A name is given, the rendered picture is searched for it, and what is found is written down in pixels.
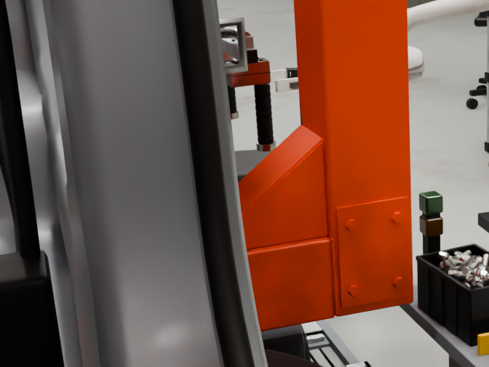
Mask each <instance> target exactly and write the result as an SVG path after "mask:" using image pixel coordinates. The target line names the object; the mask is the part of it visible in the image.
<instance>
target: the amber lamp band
mask: <svg viewBox="0 0 489 367"><path fill-rule="evenodd" d="M419 228H420V232H421V233H422V234H424V235H425V236H427V237H433V236H437V235H442V234H443V218H442V217H441V216H440V217H439V218H431V219H427V218H425V217H424V216H422V215H420V216H419Z"/></svg>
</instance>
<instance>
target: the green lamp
mask: <svg viewBox="0 0 489 367"><path fill-rule="evenodd" d="M419 210H420V211H422V212H423V213H425V214H426V215H431V214H435V213H442V212H443V196H442V195H441V194H439V193H438V192H436V191H431V192H422V193H420V194H419Z"/></svg>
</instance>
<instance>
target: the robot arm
mask: <svg viewBox="0 0 489 367"><path fill-rule="evenodd" d="M488 10H489V0H437V1H432V2H429V3H426V4H422V5H418V6H416V7H412V8H410V9H408V10H407V32H409V31H411V30H412V29H414V28H416V27H418V26H420V25H424V24H427V23H433V22H437V21H441V20H447V19H451V18H455V17H461V16H465V15H472V14H476V13H480V12H485V11H488ZM424 67H425V62H424V57H423V54H422V51H420V50H419V49H417V48H415V47H411V46H408V73H409V82H413V81H415V80H417V79H419V78H420V77H421V76H422V74H423V72H424ZM290 72H291V74H290ZM270 73H271V82H275V89H276V92H284V91H290V90H298V67H297V68H286V69H282V70H276V71H270Z"/></svg>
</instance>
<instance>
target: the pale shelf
mask: <svg viewBox="0 0 489 367"><path fill-rule="evenodd" d="M400 307H401V308H402V309H403V310H404V311H405V312H406V313H407V314H408V315H409V316H410V317H411V318H412V319H413V320H414V321H415V322H416V323H417V324H418V325H419V326H420V327H421V328H422V329H424V330H425V332H427V333H428V335H430V337H432V338H433V340H435V341H436V343H438V345H439V346H441V348H443V349H444V351H446V352H447V353H448V354H449V355H450V356H451V357H452V358H453V359H454V360H455V361H456V362H457V363H458V364H459V365H460V366H461V367H489V354H487V355H478V354H477V345H476V346H473V347H470V346H469V345H468V344H467V343H465V342H464V341H462V340H461V339H459V338H458V337H457V336H456V335H455V334H453V333H452V332H450V331H449V330H448V329H446V328H445V327H444V326H443V325H441V324H440V323H438V322H437V321H436V320H435V319H433V318H432V317H430V316H429V315H428V314H426V313H425V312H424V311H422V310H421V309H419V308H418V285H414V286H413V303H411V304H404V305H400Z"/></svg>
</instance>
